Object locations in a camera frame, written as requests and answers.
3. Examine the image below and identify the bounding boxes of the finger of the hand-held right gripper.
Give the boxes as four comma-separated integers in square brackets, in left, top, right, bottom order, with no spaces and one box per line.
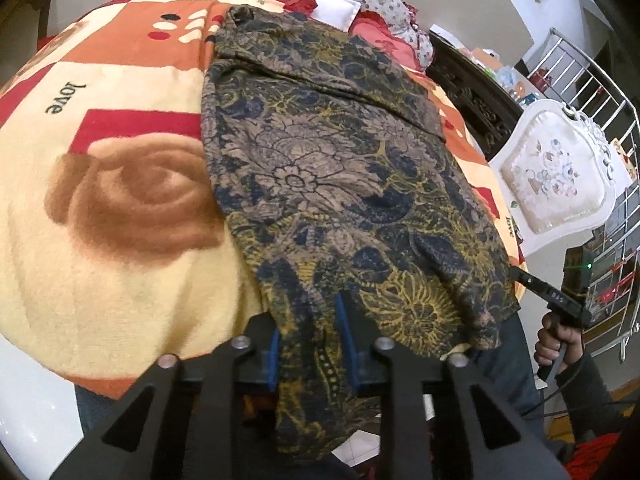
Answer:
[509,266,557,307]

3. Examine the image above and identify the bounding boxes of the red heart pillow with symbol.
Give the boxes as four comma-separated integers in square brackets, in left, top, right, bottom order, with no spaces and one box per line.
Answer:
[349,10,427,74]

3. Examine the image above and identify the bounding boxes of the white pillow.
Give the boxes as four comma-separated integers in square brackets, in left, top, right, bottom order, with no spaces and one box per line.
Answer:
[312,0,362,31]

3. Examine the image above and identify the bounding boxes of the dark floral shirt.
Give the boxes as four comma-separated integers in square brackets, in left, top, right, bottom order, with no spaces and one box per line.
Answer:
[200,4,521,467]

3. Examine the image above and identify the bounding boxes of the printed orange red blanket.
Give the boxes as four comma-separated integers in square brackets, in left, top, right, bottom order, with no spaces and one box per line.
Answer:
[0,0,527,402]

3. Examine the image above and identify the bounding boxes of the pile of colourful packets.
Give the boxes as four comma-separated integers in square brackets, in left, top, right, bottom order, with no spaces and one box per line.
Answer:
[460,47,543,107]

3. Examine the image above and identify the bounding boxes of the person's right forearm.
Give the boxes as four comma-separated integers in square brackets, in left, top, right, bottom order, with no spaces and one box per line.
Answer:
[554,349,637,443]

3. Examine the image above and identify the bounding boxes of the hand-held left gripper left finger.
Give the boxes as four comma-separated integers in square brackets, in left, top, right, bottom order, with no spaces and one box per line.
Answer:
[50,310,281,480]

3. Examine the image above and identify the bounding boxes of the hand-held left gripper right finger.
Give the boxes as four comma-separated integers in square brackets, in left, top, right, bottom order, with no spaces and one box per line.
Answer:
[334,292,571,480]

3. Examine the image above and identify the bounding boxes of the red cloth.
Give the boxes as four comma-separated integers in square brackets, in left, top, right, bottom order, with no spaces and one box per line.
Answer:
[565,430,632,480]

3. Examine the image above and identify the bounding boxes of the dark carved wooden cabinet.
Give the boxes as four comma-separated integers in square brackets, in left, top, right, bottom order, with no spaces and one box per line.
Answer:
[427,25,522,157]

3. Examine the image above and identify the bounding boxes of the person's right hand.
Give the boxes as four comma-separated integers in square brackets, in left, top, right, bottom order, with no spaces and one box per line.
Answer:
[534,312,587,369]

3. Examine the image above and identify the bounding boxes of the person's dark trousers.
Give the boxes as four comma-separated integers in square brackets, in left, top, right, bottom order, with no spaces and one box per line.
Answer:
[75,310,548,480]

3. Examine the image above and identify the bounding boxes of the white upholstered chair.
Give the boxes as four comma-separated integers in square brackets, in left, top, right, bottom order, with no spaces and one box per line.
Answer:
[487,99,624,257]

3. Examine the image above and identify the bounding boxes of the black cable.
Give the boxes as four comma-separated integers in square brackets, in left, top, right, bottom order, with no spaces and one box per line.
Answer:
[520,345,623,419]

